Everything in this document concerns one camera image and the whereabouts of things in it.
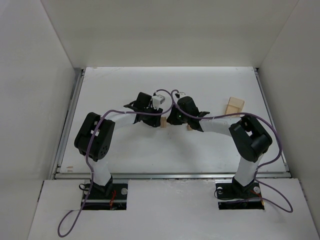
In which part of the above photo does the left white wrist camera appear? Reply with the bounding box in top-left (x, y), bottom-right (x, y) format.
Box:
top-left (151, 94), bottom-right (166, 110)

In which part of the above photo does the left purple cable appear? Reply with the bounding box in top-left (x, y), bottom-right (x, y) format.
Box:
top-left (57, 88), bottom-right (179, 237)

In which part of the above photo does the left aluminium side rail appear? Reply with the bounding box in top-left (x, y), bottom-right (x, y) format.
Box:
top-left (48, 67), bottom-right (86, 180)

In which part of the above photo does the aluminium table edge rail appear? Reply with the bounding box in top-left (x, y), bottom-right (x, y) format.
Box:
top-left (253, 67), bottom-right (290, 172)

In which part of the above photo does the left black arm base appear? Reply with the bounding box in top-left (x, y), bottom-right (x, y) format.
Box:
top-left (83, 179), bottom-right (129, 211)

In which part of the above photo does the front aluminium rail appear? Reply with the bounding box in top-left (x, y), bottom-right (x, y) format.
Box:
top-left (54, 171), bottom-right (292, 180)

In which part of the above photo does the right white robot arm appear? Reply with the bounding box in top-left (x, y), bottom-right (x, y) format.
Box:
top-left (167, 93), bottom-right (273, 199)

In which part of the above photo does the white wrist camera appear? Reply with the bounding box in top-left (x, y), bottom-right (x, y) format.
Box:
top-left (151, 94), bottom-right (166, 110)
top-left (174, 92), bottom-right (187, 99)

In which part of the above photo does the purple cable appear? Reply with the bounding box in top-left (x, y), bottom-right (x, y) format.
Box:
top-left (169, 89), bottom-right (294, 213)
top-left (57, 88), bottom-right (179, 237)

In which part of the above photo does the wooden box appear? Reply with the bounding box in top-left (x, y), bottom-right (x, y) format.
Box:
top-left (224, 97), bottom-right (245, 115)

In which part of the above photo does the long light wood block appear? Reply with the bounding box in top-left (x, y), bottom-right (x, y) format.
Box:
top-left (160, 117), bottom-right (167, 129)

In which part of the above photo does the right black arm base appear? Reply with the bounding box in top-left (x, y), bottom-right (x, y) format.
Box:
top-left (214, 179), bottom-right (265, 210)

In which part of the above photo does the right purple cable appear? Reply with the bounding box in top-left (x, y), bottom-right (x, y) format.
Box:
top-left (169, 89), bottom-right (294, 213)

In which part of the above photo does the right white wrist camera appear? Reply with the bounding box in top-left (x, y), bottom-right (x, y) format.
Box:
top-left (174, 92), bottom-right (187, 99)

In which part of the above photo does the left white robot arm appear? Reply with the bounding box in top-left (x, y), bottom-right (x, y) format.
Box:
top-left (74, 92), bottom-right (166, 197)

